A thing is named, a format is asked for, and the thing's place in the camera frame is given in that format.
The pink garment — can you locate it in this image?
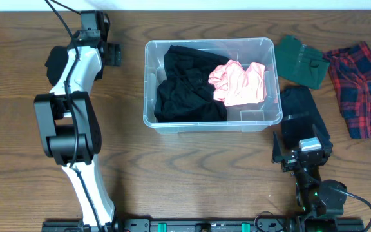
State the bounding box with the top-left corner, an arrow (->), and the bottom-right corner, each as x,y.
208,60 -> 267,106

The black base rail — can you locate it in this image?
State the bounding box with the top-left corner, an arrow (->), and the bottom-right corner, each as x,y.
41,218 -> 365,232

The black folded garment right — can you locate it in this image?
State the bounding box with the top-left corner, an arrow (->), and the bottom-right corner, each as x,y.
281,86 -> 330,149

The dark green folded garment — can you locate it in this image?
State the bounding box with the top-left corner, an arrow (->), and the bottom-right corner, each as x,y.
274,35 -> 330,90

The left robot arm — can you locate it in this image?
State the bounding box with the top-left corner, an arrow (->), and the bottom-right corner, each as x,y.
33,10 -> 123,231

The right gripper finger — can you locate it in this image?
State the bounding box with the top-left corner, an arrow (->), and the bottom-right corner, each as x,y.
312,124 -> 333,150
272,132 -> 283,163

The red navy plaid shirt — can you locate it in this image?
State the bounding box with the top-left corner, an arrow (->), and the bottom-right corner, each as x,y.
323,42 -> 371,139

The large black garment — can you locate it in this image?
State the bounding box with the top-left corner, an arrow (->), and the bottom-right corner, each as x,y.
154,46 -> 229,123

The clear plastic storage container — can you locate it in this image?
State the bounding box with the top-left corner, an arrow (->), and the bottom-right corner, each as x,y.
143,37 -> 283,134

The small black garment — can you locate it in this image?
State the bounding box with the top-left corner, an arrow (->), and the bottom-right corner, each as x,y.
45,46 -> 68,86

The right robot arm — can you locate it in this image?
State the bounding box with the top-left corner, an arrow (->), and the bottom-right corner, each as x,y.
272,125 -> 347,231

